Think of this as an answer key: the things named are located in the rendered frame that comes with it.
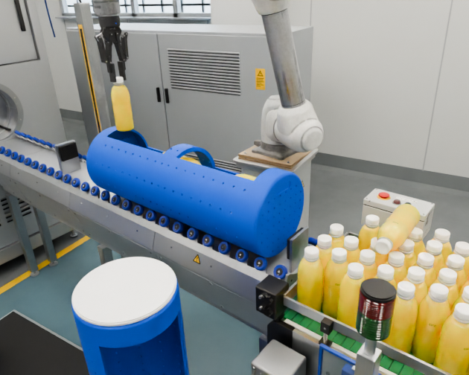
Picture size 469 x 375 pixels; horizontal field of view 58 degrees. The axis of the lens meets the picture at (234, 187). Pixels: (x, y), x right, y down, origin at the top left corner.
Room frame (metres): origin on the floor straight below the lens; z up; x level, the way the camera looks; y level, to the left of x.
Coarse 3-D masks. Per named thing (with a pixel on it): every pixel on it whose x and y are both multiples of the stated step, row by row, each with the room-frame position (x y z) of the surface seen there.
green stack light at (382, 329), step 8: (360, 312) 0.59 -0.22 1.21; (360, 320) 0.59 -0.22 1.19; (368, 320) 0.58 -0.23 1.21; (384, 320) 0.57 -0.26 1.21; (360, 328) 0.59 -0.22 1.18; (368, 328) 0.58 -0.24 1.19; (376, 328) 0.57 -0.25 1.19; (384, 328) 0.57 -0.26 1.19; (368, 336) 0.58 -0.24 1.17; (376, 336) 0.57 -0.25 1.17; (384, 336) 0.57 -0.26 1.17
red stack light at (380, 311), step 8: (360, 296) 0.60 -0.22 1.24; (360, 304) 0.60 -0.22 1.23; (368, 304) 0.58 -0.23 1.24; (376, 304) 0.57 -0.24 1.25; (384, 304) 0.57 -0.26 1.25; (392, 304) 0.58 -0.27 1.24; (368, 312) 0.58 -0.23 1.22; (376, 312) 0.57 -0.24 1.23; (384, 312) 0.57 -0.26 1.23; (392, 312) 0.58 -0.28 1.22; (376, 320) 0.57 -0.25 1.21
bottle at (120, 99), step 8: (112, 88) 1.64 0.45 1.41; (120, 88) 1.63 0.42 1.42; (112, 96) 1.63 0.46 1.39; (120, 96) 1.62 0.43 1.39; (128, 96) 1.65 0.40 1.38; (112, 104) 1.64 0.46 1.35; (120, 104) 1.62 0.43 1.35; (128, 104) 1.64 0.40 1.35; (120, 112) 1.62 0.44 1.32; (128, 112) 1.64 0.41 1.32; (120, 120) 1.62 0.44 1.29; (128, 120) 1.63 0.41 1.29; (120, 128) 1.63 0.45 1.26; (128, 128) 1.63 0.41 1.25
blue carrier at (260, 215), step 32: (96, 160) 1.58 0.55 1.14; (128, 160) 1.47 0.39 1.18; (160, 160) 1.40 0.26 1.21; (128, 192) 1.45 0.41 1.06; (160, 192) 1.32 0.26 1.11; (192, 192) 1.24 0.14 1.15; (224, 192) 1.17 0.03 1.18; (256, 192) 1.12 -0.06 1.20; (288, 192) 1.19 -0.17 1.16; (192, 224) 1.25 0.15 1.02; (224, 224) 1.13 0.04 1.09; (256, 224) 1.06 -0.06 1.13; (288, 224) 1.19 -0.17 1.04
